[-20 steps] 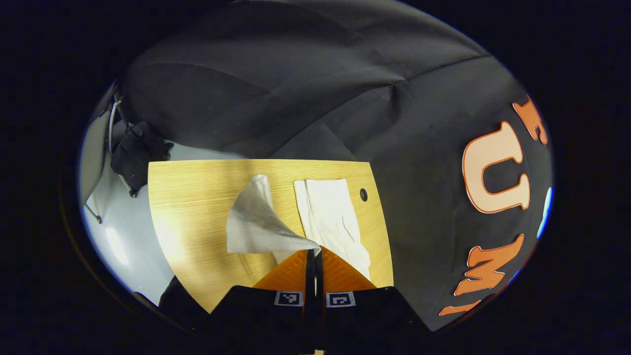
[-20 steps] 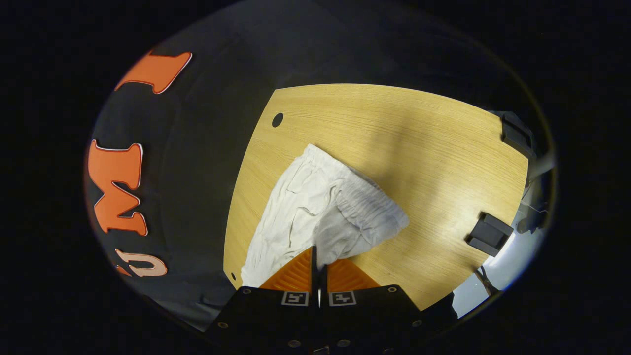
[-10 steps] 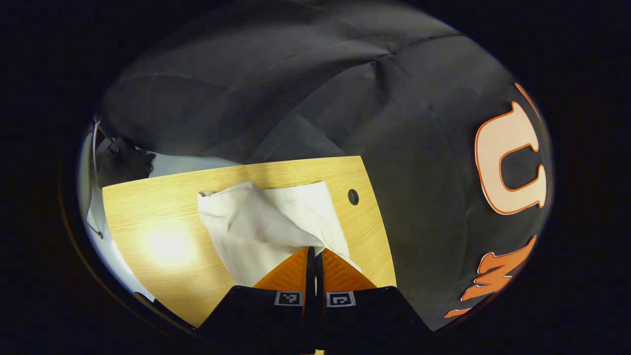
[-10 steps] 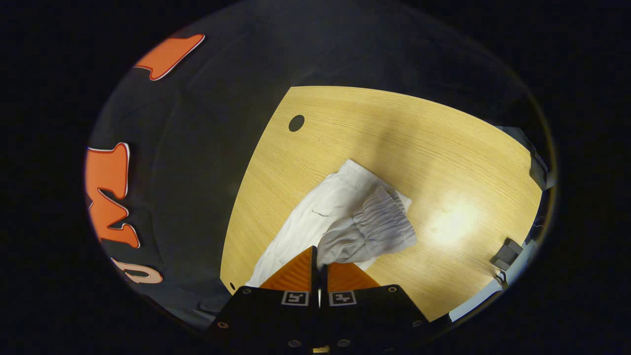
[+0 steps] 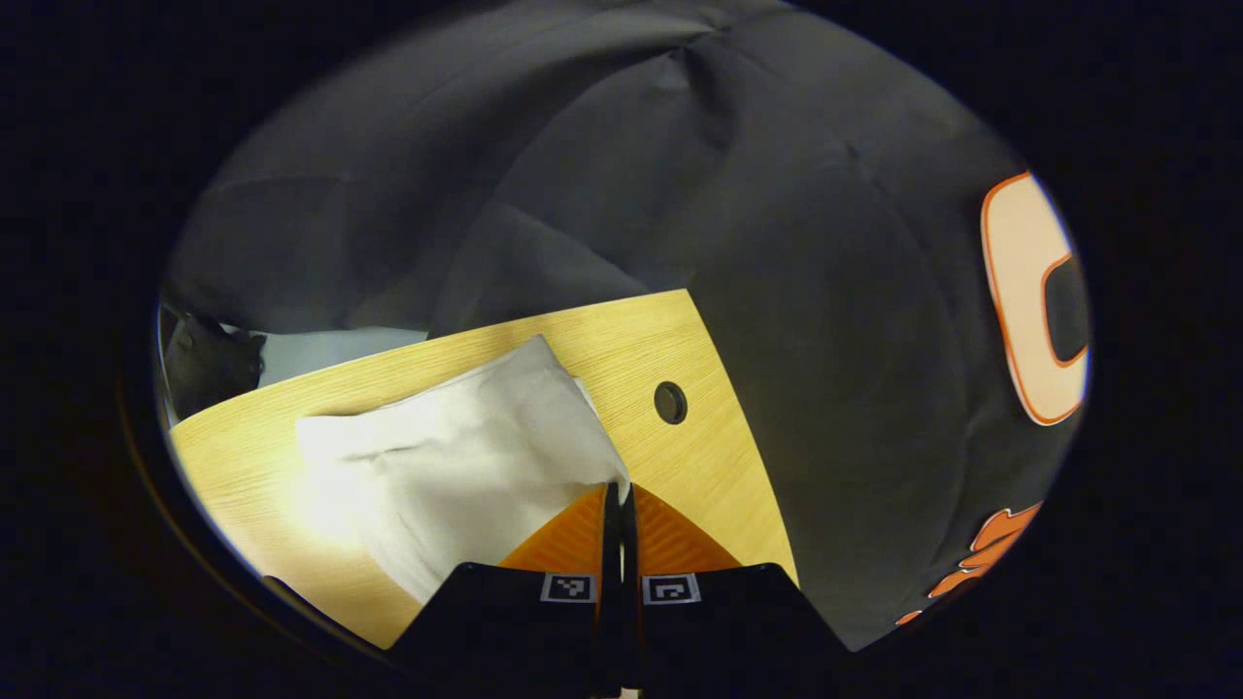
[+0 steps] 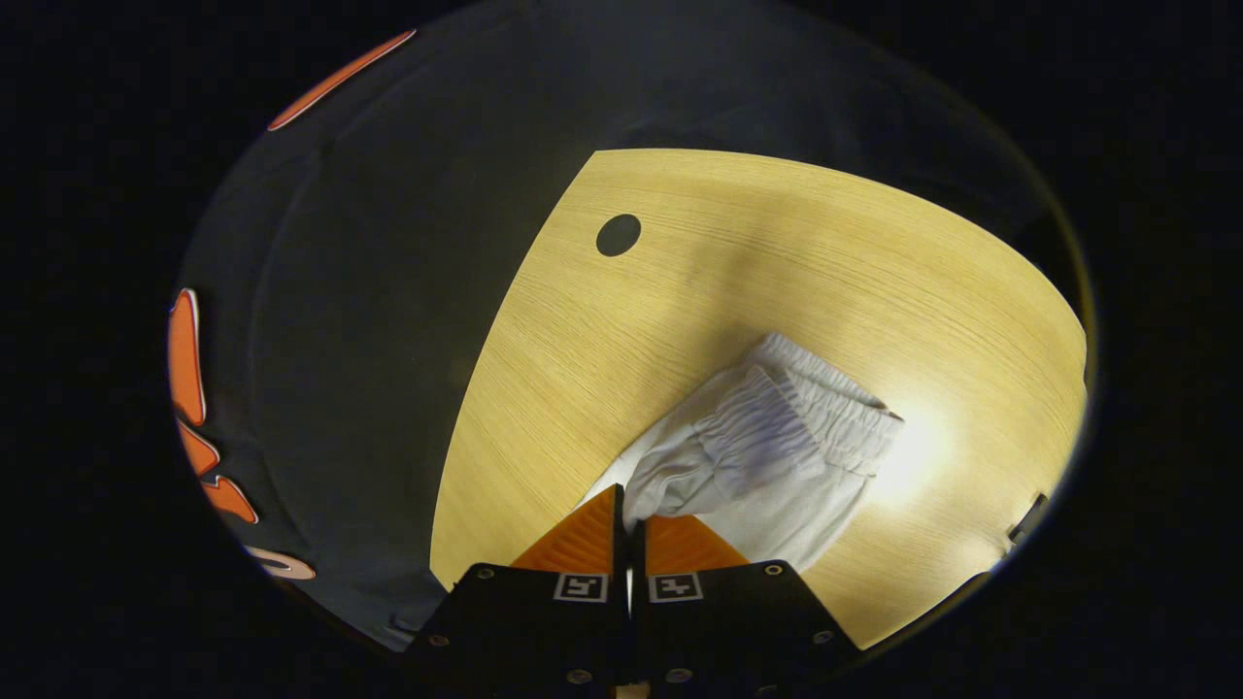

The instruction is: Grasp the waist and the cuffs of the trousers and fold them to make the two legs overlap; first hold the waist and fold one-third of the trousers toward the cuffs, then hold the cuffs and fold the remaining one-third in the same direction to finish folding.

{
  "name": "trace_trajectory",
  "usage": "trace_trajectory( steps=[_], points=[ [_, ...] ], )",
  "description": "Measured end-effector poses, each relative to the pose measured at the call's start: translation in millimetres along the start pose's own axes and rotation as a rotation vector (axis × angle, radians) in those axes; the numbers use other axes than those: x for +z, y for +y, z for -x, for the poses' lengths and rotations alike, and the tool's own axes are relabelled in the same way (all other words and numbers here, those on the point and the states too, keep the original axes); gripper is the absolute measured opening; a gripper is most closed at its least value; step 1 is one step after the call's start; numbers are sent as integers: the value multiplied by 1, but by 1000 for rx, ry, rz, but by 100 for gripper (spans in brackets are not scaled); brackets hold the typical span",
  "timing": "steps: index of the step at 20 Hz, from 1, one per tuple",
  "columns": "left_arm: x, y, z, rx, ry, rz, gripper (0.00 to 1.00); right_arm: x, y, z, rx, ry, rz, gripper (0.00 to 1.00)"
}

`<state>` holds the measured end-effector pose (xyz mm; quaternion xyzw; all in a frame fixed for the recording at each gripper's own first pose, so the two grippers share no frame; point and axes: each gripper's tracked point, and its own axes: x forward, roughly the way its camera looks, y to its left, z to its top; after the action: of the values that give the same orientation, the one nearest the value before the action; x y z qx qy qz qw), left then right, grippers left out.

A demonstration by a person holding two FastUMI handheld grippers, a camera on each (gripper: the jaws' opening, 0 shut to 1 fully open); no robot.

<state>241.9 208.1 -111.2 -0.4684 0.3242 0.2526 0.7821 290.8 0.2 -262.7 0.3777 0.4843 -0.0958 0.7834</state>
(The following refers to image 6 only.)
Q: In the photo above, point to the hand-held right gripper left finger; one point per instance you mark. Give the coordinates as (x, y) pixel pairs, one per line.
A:
(612, 641)

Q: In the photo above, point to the black backdrop cloth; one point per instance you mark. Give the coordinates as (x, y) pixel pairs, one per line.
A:
(388, 291)

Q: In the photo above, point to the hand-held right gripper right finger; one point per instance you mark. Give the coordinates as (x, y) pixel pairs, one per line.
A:
(646, 641)

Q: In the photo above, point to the white jeans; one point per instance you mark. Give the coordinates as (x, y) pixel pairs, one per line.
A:
(767, 447)

